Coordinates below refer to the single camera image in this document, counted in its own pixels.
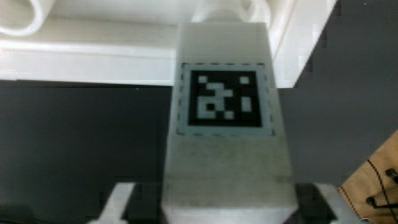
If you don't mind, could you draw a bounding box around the white table leg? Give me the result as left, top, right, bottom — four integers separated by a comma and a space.
158, 0, 298, 224

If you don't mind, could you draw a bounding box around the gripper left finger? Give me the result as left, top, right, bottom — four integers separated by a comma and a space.
87, 182, 162, 224

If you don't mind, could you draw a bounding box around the white square tabletop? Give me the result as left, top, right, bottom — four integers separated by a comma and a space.
0, 0, 338, 88

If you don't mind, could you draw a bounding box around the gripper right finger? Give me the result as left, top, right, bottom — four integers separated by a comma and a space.
290, 183, 371, 224

